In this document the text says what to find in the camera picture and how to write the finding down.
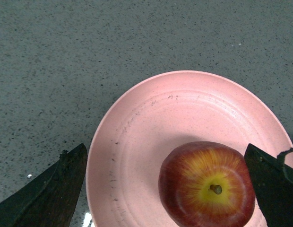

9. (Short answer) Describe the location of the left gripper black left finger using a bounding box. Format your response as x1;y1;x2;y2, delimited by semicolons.
0;144;87;227

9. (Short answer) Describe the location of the red yellow apple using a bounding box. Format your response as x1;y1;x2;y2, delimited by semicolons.
158;141;256;227

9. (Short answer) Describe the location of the pink plate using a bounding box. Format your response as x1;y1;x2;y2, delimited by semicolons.
86;70;293;227

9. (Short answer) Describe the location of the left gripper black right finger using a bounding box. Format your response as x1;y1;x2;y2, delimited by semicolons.
244;144;293;227

